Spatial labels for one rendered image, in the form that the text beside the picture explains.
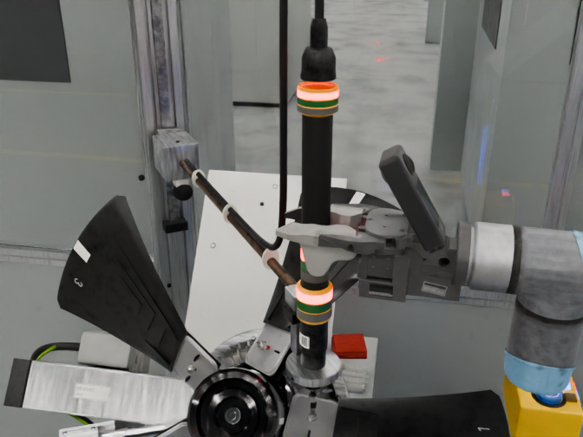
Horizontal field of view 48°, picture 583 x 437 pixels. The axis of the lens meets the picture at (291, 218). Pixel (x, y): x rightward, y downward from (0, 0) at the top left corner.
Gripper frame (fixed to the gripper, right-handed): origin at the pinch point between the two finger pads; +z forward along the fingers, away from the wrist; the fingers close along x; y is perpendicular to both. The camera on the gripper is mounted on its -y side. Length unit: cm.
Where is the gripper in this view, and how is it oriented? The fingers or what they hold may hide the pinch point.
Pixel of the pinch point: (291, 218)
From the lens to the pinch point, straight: 74.8
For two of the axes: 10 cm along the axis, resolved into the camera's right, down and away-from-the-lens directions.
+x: 2.2, -4.1, 8.9
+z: -9.8, -1.0, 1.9
